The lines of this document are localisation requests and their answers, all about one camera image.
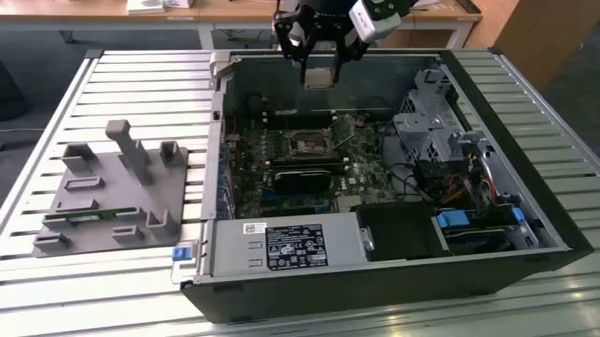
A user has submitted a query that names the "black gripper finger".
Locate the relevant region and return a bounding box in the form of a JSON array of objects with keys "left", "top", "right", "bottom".
[
  {"left": 275, "top": 10, "right": 321, "bottom": 85},
  {"left": 332, "top": 26, "right": 373, "bottom": 85}
]

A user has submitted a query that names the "silver CPU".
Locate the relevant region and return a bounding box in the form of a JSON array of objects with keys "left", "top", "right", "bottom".
[{"left": 304, "top": 66, "right": 337, "bottom": 91}]

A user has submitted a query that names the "metal socket cover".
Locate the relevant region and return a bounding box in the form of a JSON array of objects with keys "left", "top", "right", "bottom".
[{"left": 328, "top": 112, "right": 368, "bottom": 142}]

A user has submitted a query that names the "CPU socket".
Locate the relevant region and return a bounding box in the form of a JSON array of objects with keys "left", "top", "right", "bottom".
[{"left": 287, "top": 130, "right": 335, "bottom": 157}]

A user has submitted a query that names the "silver drive cage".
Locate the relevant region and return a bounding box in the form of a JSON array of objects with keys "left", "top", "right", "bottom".
[{"left": 392, "top": 68, "right": 474, "bottom": 163}]

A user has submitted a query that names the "green motherboard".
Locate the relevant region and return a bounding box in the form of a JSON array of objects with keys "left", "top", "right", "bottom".
[{"left": 220, "top": 111, "right": 400, "bottom": 218}]

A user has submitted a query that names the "black graphics card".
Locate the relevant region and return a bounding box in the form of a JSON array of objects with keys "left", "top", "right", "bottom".
[{"left": 271, "top": 167, "right": 333, "bottom": 194}]

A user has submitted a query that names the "wooden cabinet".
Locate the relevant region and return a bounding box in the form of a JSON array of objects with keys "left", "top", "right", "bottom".
[{"left": 487, "top": 0, "right": 600, "bottom": 93}]

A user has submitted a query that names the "silver chipset heatsink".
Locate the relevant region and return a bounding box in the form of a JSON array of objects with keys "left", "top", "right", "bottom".
[{"left": 336, "top": 195, "right": 367, "bottom": 213}]

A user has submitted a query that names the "wooden desk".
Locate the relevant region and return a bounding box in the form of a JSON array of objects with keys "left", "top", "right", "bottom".
[{"left": 0, "top": 0, "right": 484, "bottom": 50}]

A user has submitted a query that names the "blue disk carrier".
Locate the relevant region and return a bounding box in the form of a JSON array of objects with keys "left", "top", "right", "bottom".
[{"left": 435, "top": 209, "right": 471, "bottom": 231}]

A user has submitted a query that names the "grey parts rack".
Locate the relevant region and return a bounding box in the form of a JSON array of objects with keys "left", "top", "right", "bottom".
[{"left": 30, "top": 119, "right": 192, "bottom": 260}]

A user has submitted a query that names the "silver power supply unit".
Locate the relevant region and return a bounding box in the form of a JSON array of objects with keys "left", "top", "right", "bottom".
[{"left": 209, "top": 212, "right": 372, "bottom": 280}]

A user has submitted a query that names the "green RAM stick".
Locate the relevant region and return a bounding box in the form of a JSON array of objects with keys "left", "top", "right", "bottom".
[{"left": 65, "top": 207, "right": 138, "bottom": 223}]

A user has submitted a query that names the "black PC case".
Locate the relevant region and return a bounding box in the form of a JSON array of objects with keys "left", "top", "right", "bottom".
[{"left": 181, "top": 48, "right": 598, "bottom": 324}]

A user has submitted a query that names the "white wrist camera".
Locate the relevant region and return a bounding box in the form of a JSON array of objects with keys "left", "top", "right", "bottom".
[{"left": 349, "top": 0, "right": 404, "bottom": 44}]

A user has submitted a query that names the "grey case handle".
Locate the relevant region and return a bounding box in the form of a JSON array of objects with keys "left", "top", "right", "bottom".
[{"left": 208, "top": 51, "right": 239, "bottom": 81}]

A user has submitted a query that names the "coloured wire bundle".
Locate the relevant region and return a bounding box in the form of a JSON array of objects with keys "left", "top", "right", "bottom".
[{"left": 440, "top": 174, "right": 499, "bottom": 205}]

